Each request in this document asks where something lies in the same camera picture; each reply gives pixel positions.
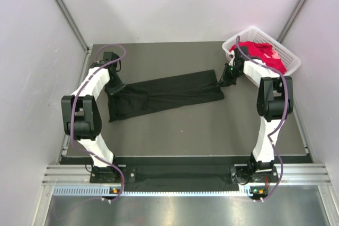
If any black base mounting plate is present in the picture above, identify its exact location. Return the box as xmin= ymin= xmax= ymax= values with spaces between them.
xmin=90 ymin=161 xmax=279 ymax=191

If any red t shirt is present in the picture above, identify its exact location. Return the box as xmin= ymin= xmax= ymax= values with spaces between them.
xmin=229 ymin=41 xmax=287 ymax=75

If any black t shirt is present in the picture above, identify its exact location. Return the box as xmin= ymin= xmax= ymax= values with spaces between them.
xmin=108 ymin=70 xmax=224 ymax=122

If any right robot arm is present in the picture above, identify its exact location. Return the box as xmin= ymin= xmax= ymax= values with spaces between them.
xmin=217 ymin=46 xmax=294 ymax=182

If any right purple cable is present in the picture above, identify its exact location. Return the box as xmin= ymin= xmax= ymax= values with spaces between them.
xmin=235 ymin=35 xmax=290 ymax=202

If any slotted cable duct rail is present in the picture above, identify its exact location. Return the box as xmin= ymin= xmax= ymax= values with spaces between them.
xmin=52 ymin=185 xmax=266 ymax=197

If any left aluminium frame post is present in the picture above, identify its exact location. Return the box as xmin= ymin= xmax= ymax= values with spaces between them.
xmin=54 ymin=0 xmax=89 ymax=52

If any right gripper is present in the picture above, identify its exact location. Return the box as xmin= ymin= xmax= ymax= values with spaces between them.
xmin=217 ymin=63 xmax=244 ymax=88

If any right aluminium frame post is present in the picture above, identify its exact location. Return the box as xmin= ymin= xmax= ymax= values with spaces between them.
xmin=277 ymin=0 xmax=308 ymax=43

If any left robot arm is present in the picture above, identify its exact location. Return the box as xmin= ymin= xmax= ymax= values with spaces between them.
xmin=61 ymin=52 xmax=125 ymax=182

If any aluminium frame post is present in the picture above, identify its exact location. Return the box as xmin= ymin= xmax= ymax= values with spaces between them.
xmin=277 ymin=0 xmax=308 ymax=43
xmin=54 ymin=0 xmax=89 ymax=52

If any white plastic basket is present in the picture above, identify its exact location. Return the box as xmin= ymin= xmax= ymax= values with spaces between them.
xmin=222 ymin=26 xmax=301 ymax=75

